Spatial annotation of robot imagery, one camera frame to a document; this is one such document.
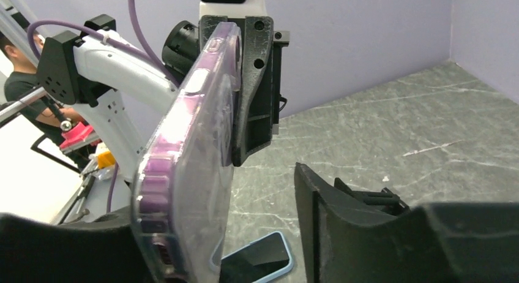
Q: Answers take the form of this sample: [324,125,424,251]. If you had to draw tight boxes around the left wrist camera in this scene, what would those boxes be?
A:
[199,0,267,18]

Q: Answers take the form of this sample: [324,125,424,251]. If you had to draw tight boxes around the blue cased phone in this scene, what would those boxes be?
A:
[219,231,294,283]

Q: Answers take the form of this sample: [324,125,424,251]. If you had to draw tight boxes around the yellow object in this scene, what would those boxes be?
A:
[96,151,116,169]

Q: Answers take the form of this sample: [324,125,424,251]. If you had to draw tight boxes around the pink object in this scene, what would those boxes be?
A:
[59,123,101,151]

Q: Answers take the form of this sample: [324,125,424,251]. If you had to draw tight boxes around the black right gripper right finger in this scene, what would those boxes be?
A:
[294,163,518,282]

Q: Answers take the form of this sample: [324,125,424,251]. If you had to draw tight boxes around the aluminium rail frame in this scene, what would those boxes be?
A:
[0,0,47,124]

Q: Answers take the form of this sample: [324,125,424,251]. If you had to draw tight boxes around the purple phone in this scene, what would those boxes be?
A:
[130,22,241,282]

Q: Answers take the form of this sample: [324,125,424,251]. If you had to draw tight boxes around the black folding phone stand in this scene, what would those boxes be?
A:
[334,178,410,216]

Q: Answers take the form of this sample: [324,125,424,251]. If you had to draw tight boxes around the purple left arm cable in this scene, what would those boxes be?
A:
[26,0,181,214]

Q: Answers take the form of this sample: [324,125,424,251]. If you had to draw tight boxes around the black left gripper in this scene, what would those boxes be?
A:
[198,15,290,167]

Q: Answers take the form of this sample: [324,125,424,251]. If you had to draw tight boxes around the person in dark shirt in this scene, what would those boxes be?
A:
[0,29,88,168]

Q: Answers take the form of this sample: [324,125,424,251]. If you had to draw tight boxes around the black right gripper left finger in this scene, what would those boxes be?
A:
[1,207,153,282]

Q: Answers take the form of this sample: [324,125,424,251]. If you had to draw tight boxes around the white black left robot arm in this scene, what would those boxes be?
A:
[37,15,275,182]

